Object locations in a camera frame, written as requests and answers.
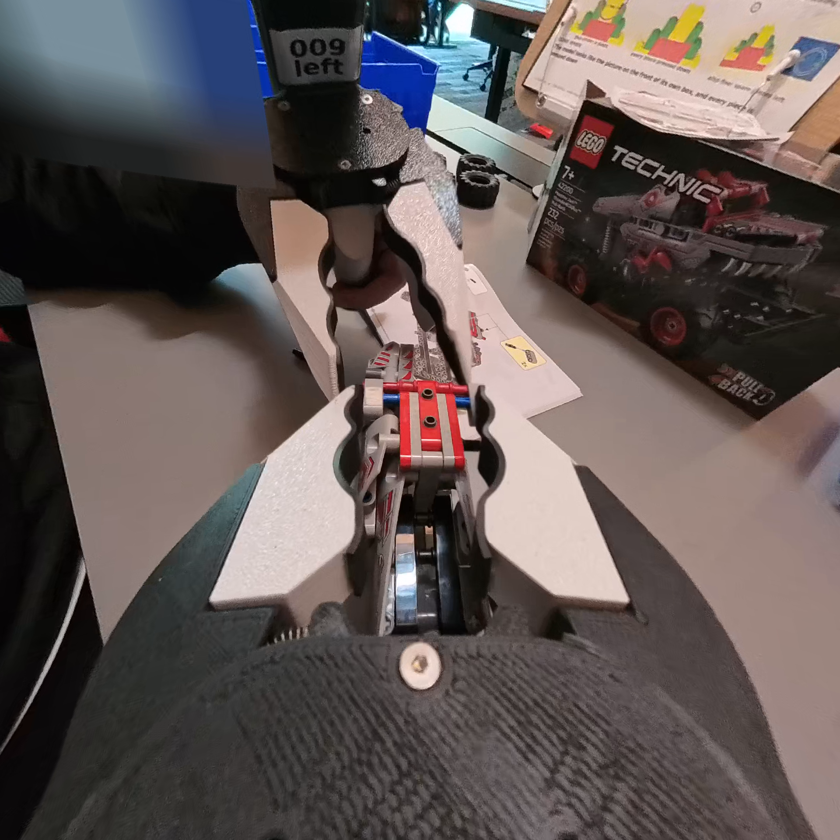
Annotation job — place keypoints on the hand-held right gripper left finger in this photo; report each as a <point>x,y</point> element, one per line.
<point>289,525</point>

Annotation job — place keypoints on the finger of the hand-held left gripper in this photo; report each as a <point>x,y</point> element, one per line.
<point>302,275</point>
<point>433,262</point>

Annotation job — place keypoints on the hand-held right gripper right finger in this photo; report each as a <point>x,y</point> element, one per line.
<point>544,525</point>

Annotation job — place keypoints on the grey red toy truck model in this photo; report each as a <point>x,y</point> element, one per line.
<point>426,426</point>

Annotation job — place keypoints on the person's left forearm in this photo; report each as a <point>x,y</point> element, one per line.
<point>131,243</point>

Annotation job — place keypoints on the task instruction sheet on board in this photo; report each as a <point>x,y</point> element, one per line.
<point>528,72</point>

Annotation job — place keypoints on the person's left hand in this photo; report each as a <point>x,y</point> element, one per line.
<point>367,289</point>

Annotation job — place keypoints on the blue storage bin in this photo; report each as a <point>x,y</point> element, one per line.
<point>400,72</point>

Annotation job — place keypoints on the black toy tyre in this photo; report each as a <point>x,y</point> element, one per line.
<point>479,191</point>
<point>477,164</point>

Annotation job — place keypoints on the white instruction booklet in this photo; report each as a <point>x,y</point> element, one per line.
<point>525,380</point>

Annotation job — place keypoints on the wooden background table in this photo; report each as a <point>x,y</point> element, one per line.
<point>505,26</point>

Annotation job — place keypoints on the toy truck set box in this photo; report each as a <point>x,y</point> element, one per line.
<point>689,275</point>

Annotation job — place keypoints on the clear plastic bag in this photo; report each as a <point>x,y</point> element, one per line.
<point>702,115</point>

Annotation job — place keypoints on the printed instruction sheet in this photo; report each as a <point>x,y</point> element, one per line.
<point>689,46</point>

